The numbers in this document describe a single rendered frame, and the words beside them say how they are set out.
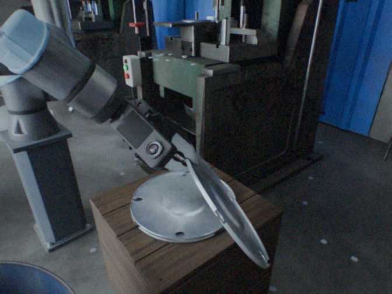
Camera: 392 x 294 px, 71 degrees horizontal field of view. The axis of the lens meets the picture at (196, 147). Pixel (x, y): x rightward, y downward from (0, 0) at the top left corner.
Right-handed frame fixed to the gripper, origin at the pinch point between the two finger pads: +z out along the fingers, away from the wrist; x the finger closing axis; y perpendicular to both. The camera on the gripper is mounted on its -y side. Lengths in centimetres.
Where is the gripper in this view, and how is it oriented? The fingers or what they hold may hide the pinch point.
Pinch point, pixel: (192, 165)
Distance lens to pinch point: 53.8
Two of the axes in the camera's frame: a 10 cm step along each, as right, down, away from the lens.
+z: 6.5, 5.0, 5.8
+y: -3.9, -4.3, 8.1
